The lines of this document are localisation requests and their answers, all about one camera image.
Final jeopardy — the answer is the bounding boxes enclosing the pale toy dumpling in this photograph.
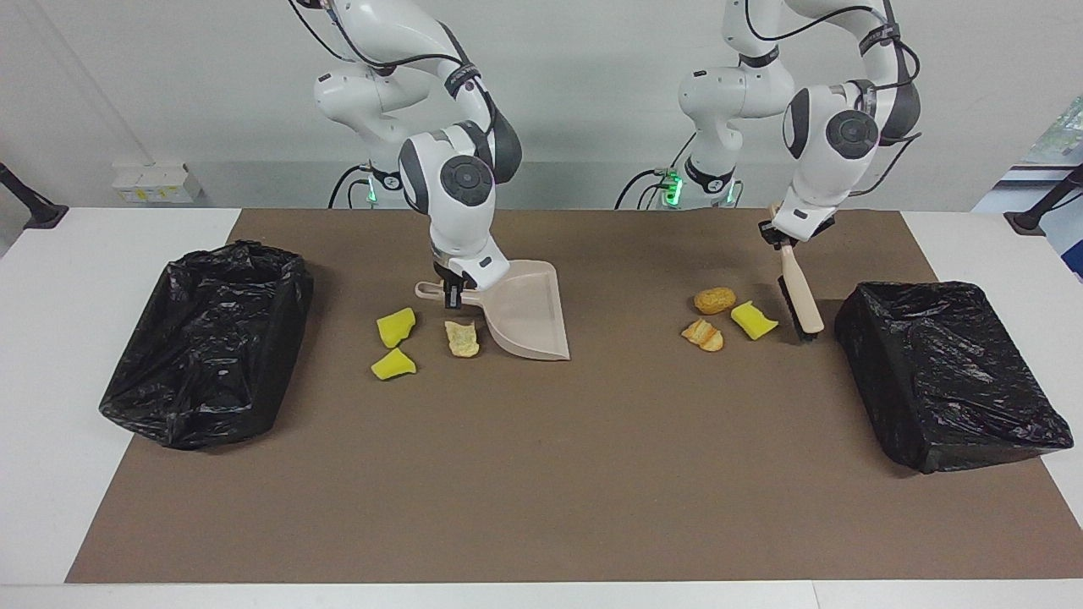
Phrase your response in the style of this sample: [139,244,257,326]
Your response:
[444,320,481,358]

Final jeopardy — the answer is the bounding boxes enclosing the yellow sponge piece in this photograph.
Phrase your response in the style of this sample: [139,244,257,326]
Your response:
[731,300,780,341]
[376,307,417,349]
[371,348,418,381]

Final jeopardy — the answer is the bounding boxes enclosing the beige hand brush black bristles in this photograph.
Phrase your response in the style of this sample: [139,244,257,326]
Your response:
[767,201,826,342]

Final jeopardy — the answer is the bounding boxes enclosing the beige plastic dustpan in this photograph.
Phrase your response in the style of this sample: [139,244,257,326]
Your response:
[414,260,572,362]

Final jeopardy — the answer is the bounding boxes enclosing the toy croissant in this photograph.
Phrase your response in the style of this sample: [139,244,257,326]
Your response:
[681,318,725,353]

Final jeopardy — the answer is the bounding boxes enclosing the black bag lined bin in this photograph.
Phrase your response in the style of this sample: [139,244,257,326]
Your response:
[834,281,1075,475]
[99,240,315,451]

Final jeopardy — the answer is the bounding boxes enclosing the brown table mat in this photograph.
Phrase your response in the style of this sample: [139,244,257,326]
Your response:
[66,209,1083,584]

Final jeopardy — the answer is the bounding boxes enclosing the black stand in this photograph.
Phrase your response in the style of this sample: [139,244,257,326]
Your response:
[1004,165,1083,236]
[0,162,70,229]

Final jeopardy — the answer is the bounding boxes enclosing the glass window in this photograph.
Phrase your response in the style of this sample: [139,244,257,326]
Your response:
[1020,97,1083,166]

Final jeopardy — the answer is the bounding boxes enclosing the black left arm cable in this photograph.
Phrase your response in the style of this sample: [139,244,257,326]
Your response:
[743,0,923,197]

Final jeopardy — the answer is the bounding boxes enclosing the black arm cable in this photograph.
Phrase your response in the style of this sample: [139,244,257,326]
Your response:
[743,0,923,197]
[288,0,500,136]

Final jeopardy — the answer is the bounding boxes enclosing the black right base cables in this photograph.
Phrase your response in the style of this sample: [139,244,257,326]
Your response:
[328,163,373,210]

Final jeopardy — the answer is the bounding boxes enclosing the black base cables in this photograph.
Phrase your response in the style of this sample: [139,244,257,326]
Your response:
[615,167,678,210]
[328,163,373,210]

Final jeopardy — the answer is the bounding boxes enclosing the black left base cables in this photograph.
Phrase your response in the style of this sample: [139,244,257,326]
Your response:
[615,167,678,210]

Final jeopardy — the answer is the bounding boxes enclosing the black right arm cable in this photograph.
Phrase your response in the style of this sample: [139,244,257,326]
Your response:
[288,0,500,136]

